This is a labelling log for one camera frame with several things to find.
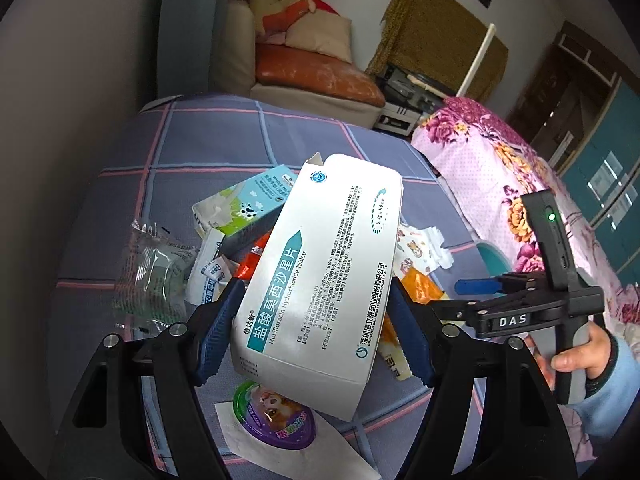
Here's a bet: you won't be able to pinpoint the light blue snack wrapper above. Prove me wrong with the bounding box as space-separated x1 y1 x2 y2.
184 229 233 306

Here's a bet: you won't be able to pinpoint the orange snack bag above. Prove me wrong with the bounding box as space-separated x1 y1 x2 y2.
234 245 264 282

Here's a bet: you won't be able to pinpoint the clear green plastic wrapper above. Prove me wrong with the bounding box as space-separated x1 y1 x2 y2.
113 219 198 337

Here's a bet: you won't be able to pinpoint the white medicine box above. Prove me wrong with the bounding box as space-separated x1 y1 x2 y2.
230 154 404 422

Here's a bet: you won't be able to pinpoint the blue green milk carton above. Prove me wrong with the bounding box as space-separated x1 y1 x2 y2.
192 165 296 238

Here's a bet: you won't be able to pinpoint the teal plastic trash bin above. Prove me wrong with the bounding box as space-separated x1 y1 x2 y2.
475 240 512 276

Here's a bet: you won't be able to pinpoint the person right hand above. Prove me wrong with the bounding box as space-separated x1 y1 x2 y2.
525 322 612 390

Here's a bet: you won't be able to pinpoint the yellow cream snack wrapper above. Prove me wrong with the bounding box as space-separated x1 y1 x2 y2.
378 268 447 386

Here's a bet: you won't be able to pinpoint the white patterned small wrapper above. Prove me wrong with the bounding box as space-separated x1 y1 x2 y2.
393 223 454 278

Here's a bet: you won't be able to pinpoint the purple jelly cup lid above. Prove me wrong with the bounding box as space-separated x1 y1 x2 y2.
232 382 316 451

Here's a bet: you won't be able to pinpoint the pink floral bed quilt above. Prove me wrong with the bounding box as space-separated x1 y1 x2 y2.
410 95 640 461

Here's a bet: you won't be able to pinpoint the blue right sleeve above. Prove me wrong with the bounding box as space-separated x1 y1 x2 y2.
560 334 637 470

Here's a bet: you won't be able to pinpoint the teal wardrobe doors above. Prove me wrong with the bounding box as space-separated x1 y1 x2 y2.
562 82 640 285

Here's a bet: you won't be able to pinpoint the white paper sheet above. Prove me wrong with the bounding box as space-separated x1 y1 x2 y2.
215 402 381 479

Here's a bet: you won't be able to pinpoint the black white electronics box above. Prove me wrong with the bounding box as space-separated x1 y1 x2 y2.
373 64 444 136

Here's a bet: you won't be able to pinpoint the grey plaid tablecloth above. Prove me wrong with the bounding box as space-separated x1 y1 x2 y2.
46 93 490 480

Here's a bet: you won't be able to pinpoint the dark wooden door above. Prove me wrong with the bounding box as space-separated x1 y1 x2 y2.
508 22 618 167

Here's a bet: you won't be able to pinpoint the white pole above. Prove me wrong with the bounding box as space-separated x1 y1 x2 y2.
456 23 497 96

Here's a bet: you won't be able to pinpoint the leopard print cloth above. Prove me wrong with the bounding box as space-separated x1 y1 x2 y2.
366 0 487 92

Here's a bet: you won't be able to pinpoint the orange leather seat cushion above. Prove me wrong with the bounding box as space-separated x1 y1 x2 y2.
255 44 385 108

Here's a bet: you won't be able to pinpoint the cream sofa chair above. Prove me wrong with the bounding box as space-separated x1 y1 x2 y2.
209 0 385 128

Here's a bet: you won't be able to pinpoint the beige pillow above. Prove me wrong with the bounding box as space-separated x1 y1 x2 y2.
285 10 352 64

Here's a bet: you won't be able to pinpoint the yellow orange plush pillow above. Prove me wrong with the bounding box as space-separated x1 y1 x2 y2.
248 0 316 40

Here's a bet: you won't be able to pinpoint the grey-blue curtain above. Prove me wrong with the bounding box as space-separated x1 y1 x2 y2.
157 0 217 96

